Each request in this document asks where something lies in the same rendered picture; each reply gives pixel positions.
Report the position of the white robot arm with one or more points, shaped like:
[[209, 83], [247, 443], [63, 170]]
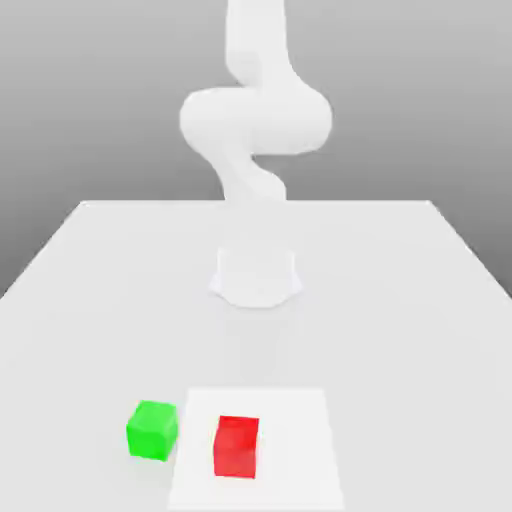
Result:
[[256, 120]]

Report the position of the small red cube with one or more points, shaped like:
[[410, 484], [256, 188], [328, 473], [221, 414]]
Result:
[[235, 448]]

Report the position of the small green cube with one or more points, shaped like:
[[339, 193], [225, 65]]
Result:
[[152, 431]]

